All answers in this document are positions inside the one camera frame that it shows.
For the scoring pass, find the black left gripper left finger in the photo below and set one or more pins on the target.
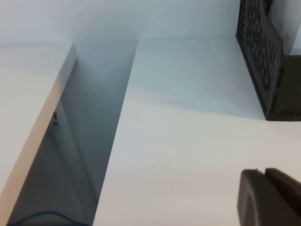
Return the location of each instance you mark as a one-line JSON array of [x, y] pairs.
[[254, 202]]

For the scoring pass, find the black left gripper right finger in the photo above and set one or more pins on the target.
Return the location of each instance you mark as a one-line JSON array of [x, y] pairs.
[[287, 188]]

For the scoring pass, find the black plastic book stand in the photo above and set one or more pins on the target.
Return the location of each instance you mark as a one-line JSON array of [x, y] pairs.
[[258, 47]]

